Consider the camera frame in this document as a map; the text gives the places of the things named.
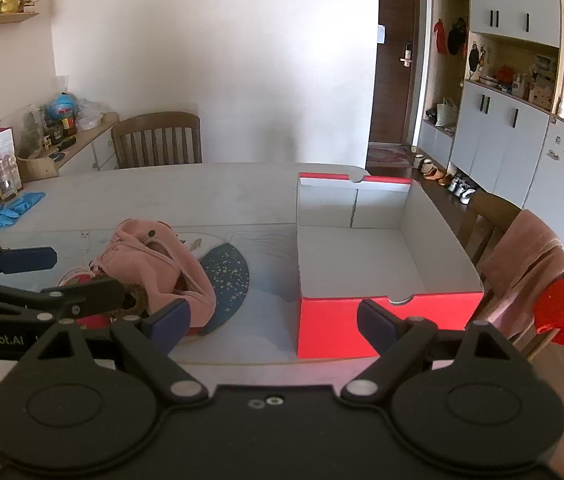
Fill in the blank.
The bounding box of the red cloth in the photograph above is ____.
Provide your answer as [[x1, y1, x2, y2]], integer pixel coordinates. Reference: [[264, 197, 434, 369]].
[[533, 272, 564, 347]]

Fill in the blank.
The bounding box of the blue plastic bag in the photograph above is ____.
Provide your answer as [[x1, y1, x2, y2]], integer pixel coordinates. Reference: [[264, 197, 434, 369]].
[[44, 92, 77, 121]]

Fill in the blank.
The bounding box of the row of shoes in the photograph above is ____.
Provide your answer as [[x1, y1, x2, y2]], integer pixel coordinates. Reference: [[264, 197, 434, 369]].
[[412, 152, 478, 206]]

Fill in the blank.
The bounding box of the round blue placemat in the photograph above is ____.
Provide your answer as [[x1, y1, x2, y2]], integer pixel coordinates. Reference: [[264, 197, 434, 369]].
[[172, 232, 253, 346]]

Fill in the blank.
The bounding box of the wooden chair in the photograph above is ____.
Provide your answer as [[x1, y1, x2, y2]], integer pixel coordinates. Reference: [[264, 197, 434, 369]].
[[457, 191, 563, 361], [110, 111, 203, 170]]

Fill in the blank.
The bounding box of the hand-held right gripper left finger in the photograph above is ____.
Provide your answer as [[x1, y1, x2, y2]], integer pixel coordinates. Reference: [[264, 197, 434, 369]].
[[19, 299, 210, 406]]

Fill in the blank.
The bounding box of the wooden wall shelf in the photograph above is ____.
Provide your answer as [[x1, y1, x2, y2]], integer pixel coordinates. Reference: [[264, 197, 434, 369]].
[[0, 10, 41, 31]]

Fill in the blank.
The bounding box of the brown wooden door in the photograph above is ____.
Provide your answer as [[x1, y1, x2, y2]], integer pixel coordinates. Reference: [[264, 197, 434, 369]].
[[368, 0, 421, 148]]

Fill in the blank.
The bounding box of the white plastic bag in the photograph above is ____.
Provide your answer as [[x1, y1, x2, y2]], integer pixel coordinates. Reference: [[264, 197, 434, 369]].
[[76, 99, 105, 131]]

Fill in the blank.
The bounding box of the black hanging hat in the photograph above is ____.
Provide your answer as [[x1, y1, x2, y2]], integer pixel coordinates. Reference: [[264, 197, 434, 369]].
[[448, 17, 468, 56]]

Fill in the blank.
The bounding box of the pile of blue gloves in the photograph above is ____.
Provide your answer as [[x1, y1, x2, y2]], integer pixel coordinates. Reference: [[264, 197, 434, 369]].
[[0, 191, 46, 231]]

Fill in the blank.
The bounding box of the pink knit garment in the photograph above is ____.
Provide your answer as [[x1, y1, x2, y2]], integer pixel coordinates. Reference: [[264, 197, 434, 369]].
[[89, 218, 217, 336]]

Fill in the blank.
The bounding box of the pink fringed scarf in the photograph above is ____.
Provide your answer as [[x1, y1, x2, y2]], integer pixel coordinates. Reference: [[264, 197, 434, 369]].
[[477, 208, 564, 346]]

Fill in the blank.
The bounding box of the clear plastic container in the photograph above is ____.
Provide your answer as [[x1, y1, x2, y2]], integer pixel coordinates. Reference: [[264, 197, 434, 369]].
[[0, 155, 22, 201]]

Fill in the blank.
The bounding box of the red and white cardboard box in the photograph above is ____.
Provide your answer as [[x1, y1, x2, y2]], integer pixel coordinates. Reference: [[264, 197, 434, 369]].
[[294, 167, 485, 361]]

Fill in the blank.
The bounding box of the low white sideboard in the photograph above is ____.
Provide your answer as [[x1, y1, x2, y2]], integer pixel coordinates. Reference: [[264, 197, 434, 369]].
[[14, 112, 121, 181]]

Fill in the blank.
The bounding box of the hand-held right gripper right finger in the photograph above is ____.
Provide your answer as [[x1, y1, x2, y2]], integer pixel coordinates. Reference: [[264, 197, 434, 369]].
[[340, 299, 535, 406]]

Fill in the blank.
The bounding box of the patterned door rug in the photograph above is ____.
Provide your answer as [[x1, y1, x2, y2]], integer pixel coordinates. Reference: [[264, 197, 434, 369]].
[[366, 144, 417, 168]]

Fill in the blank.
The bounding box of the white tote bag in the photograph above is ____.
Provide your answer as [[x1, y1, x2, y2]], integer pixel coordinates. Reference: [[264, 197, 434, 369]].
[[434, 97, 459, 128]]

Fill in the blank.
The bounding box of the clear plastic bag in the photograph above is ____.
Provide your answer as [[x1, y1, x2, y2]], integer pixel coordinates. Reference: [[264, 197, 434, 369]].
[[0, 105, 45, 161]]

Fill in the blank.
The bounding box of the white and wood cabinet unit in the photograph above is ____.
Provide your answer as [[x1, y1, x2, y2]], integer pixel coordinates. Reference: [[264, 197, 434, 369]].
[[414, 0, 564, 331]]

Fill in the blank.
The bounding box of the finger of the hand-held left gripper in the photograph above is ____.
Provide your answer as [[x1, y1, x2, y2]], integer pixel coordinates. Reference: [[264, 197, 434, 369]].
[[0, 244, 57, 283], [0, 276, 137, 327]]

